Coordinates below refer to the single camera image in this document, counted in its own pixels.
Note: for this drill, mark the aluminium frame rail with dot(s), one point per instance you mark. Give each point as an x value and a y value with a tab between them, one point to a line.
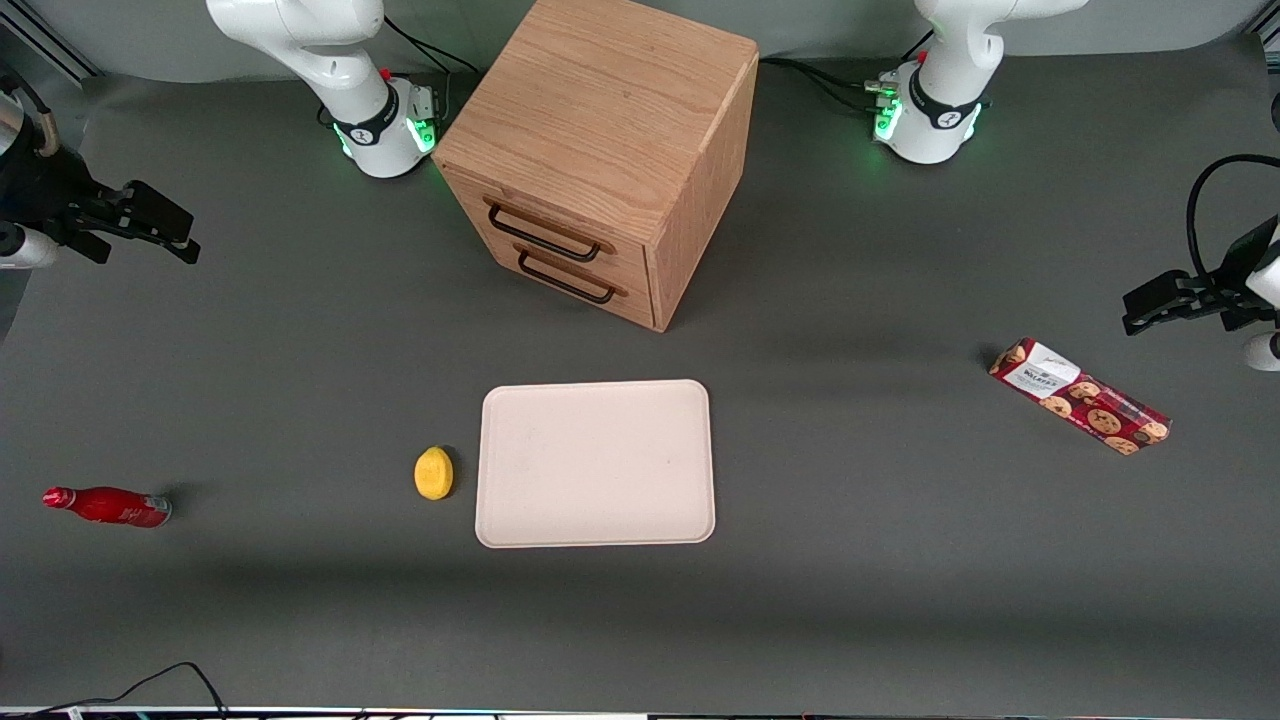
1270	38
40	50

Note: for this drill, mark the wooden drawer with shallow front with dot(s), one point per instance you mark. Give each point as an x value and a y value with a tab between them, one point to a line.
640	305
550	226

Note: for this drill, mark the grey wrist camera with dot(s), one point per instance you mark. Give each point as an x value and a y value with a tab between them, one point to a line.
25	248
1265	352

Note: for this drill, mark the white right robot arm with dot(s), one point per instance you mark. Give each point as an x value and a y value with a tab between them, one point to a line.
370	130

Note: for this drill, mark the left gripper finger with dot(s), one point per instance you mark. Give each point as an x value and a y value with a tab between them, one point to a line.
1252	316
1170	298

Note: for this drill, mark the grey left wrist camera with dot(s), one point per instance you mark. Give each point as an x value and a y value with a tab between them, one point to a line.
1265	352

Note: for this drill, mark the yellow lemon half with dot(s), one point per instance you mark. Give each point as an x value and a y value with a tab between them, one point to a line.
434	474

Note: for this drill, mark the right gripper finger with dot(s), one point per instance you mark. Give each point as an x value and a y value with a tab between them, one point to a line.
155	215
88	246

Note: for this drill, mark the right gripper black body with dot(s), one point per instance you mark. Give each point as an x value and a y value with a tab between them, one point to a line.
42	192

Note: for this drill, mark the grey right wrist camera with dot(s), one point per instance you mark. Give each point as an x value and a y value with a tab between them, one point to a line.
25	248

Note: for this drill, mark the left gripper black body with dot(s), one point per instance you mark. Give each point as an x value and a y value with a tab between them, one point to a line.
1226	292

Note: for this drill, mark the wooden drawer cabinet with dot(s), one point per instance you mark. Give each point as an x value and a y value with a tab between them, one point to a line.
600	100

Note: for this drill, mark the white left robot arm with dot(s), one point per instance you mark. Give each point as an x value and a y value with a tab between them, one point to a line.
940	120

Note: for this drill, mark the beige plastic tray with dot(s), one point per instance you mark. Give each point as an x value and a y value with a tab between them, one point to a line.
595	465

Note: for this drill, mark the red cookie box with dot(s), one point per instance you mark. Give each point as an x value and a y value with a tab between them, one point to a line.
1085	398

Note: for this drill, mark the red drink bottle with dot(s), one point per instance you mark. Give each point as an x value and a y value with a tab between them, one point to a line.
110	506

